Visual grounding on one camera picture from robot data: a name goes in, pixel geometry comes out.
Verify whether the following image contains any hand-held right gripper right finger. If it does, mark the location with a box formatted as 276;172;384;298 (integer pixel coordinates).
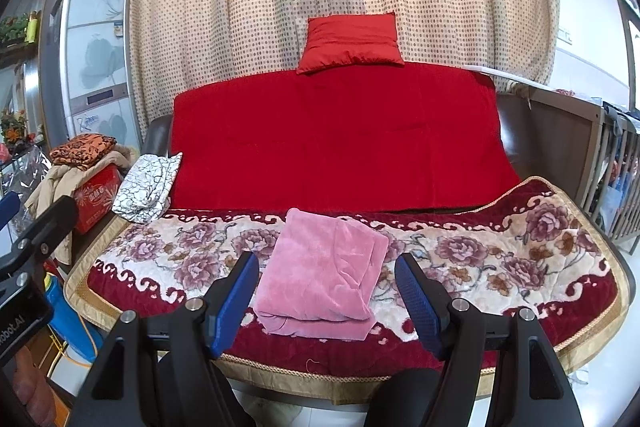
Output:
394;253;586;427

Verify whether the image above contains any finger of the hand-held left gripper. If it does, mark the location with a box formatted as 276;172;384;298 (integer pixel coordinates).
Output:
15;196;79;253
0;193;21;230

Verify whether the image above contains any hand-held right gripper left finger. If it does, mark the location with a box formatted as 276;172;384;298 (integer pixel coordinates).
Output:
70;251;261;427

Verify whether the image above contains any pink zip jacket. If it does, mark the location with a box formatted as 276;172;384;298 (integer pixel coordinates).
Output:
252;207;391;339

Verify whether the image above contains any person's left hand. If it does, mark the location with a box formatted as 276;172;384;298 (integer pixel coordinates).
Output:
12;349;58;427

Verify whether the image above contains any beige padded coat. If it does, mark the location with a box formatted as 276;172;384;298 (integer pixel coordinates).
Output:
24;146;141;265

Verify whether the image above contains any silver foil sheet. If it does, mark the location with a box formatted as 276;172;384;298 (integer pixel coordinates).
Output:
0;147;53;208

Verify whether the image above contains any red cardboard box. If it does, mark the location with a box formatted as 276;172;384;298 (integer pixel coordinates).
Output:
72;167;125;235

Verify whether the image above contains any floral plush blanket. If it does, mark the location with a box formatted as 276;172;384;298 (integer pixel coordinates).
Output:
64;177;632;400

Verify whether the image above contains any orange and black patterned cloth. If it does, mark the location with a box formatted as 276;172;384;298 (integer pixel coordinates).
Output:
49;133;118;168

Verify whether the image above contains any artificial flower bouquet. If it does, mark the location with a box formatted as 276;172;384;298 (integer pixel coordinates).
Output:
0;107;29;144

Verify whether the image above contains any black and white patterned cloth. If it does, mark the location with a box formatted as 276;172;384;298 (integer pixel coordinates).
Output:
111;152;183;225

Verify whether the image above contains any wooden display cabinet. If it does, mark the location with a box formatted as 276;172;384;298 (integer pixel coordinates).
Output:
0;0;68;158

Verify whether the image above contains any white standing air conditioner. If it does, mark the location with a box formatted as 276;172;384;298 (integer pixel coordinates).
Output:
37;0;143;152

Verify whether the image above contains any green ornament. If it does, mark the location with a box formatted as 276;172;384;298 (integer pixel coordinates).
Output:
0;14;30;44

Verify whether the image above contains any red blanket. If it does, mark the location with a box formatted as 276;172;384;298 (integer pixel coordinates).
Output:
169;61;523;212

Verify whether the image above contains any dark leather sofa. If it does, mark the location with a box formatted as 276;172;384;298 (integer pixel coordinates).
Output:
142;77;576;218

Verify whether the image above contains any wooden crib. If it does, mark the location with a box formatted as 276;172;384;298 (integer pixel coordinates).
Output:
525;87;640;255

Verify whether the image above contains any white flat board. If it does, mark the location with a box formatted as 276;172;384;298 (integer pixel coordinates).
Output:
462;63;551;88

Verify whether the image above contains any red pillow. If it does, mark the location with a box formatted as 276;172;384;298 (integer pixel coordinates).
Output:
296;12;405;75

